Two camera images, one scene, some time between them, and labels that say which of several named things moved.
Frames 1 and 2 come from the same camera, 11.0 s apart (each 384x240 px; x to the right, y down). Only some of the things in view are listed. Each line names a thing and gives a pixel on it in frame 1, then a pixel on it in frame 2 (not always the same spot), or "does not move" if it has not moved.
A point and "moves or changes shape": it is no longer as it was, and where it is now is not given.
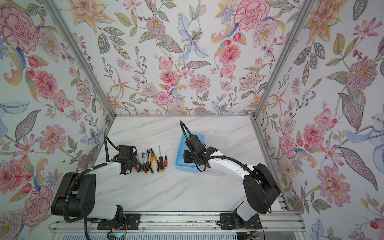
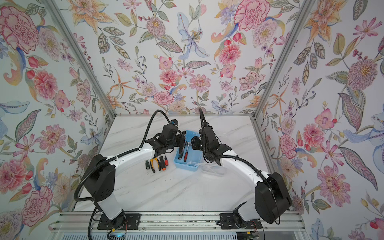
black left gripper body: [132, 161] to [177, 141]
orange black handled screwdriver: [161, 161] does not move
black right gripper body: [187, 156] to [198, 145]
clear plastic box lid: [243, 140] moves or changes shape
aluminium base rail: [188, 222] does not move
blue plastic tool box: [188, 166] does not move
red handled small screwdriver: [165, 162] does not move
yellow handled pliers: [151, 161] does not move
